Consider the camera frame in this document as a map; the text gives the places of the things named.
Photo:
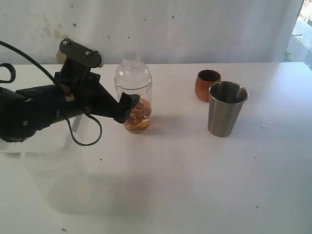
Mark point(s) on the clear plastic shaker cup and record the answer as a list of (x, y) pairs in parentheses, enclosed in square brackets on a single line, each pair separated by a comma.
[(144, 92)]

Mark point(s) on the wooden cup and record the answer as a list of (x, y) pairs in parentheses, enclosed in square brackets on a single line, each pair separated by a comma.
[(204, 80)]

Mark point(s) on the clear plastic lid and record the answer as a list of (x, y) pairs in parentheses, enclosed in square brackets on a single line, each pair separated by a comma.
[(132, 73)]

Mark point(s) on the stainless steel cup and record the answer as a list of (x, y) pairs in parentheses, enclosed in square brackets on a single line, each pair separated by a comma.
[(226, 101)]

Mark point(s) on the translucent plastic container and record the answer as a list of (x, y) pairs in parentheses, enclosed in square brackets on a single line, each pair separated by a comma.
[(60, 177)]

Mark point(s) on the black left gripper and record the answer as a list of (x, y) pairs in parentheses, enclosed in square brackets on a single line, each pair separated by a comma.
[(94, 98)]

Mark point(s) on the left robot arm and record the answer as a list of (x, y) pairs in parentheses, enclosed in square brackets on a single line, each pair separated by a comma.
[(26, 111)]

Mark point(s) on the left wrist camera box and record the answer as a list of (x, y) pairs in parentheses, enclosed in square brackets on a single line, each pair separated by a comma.
[(79, 54)]

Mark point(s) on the brown food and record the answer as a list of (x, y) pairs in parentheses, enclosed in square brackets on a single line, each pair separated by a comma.
[(136, 126)]

